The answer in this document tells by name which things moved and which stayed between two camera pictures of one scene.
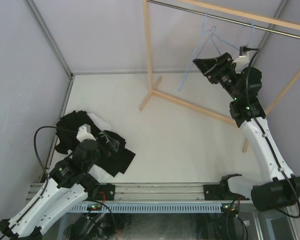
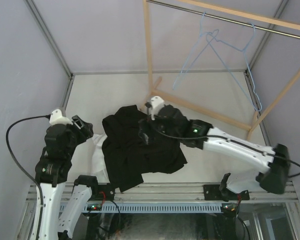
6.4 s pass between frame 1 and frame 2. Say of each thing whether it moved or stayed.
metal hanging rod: stayed
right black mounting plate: stayed
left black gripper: moved
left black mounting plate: stayed
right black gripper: moved
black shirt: moved
